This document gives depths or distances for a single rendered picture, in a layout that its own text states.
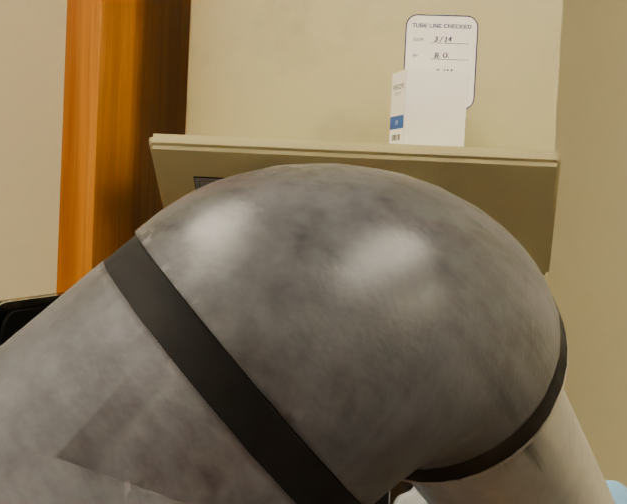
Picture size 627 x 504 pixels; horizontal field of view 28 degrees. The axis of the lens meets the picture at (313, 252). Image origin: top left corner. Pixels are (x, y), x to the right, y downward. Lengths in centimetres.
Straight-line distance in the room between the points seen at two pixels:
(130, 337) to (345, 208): 7
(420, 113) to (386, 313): 64
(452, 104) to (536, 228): 12
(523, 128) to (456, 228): 68
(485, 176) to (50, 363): 64
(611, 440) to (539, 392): 111
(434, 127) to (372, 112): 10
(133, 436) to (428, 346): 9
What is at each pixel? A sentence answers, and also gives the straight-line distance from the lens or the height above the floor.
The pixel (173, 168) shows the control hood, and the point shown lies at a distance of 101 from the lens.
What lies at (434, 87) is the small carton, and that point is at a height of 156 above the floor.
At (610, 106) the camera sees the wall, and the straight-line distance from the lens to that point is 152.
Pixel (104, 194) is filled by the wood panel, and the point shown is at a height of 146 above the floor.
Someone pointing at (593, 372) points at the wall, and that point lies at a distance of 153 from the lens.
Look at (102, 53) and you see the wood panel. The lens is 105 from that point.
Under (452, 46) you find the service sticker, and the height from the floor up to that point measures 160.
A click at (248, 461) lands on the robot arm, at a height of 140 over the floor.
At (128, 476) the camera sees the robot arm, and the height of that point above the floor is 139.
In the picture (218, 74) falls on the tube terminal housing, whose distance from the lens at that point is 111.
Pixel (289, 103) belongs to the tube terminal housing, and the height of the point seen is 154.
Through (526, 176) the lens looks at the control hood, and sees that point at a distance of 97.
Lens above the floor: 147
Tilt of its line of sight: 3 degrees down
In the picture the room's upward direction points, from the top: 3 degrees clockwise
